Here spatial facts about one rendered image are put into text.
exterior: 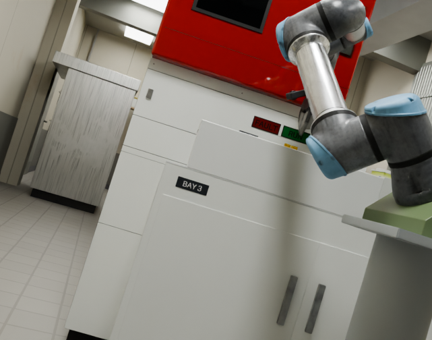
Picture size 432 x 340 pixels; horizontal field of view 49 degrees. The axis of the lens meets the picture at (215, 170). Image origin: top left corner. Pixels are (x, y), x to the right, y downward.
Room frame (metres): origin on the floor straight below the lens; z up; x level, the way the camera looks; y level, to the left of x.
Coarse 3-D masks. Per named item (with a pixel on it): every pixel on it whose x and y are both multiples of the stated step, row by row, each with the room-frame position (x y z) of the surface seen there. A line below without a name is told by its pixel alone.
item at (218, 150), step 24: (216, 144) 1.32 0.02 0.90; (240, 144) 1.33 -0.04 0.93; (264, 144) 1.33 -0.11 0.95; (192, 168) 1.32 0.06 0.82; (216, 168) 1.32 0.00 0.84; (240, 168) 1.33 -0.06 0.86; (264, 168) 1.33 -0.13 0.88; (288, 168) 1.34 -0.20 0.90; (312, 168) 1.34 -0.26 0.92; (288, 192) 1.34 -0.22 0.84; (312, 192) 1.34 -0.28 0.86; (336, 192) 1.35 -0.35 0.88; (360, 192) 1.36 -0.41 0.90; (360, 216) 1.36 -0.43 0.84
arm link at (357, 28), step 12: (324, 0) 1.28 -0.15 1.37; (336, 0) 1.26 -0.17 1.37; (348, 0) 1.27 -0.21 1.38; (336, 12) 1.25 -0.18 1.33; (348, 12) 1.26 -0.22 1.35; (360, 12) 1.29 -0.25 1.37; (336, 24) 1.26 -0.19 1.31; (348, 24) 1.27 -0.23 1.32; (360, 24) 1.32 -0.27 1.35; (336, 36) 1.29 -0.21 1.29; (348, 36) 1.51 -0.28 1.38; (360, 36) 1.56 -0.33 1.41
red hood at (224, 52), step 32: (192, 0) 1.87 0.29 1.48; (224, 0) 1.88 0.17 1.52; (256, 0) 1.89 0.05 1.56; (288, 0) 1.91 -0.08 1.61; (320, 0) 1.92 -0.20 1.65; (160, 32) 1.87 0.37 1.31; (192, 32) 1.88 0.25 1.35; (224, 32) 1.89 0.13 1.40; (256, 32) 1.90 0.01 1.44; (192, 64) 1.88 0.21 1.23; (224, 64) 1.89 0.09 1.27; (256, 64) 1.90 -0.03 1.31; (288, 64) 1.91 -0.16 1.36; (352, 64) 1.93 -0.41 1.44
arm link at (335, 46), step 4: (336, 40) 1.65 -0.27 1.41; (332, 44) 1.65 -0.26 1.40; (336, 44) 1.65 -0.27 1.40; (340, 44) 1.65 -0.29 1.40; (332, 48) 1.66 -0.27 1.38; (336, 48) 1.66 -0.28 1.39; (340, 48) 1.66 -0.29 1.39; (332, 52) 1.67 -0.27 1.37; (336, 52) 1.68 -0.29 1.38; (328, 56) 1.69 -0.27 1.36; (332, 56) 1.72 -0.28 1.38
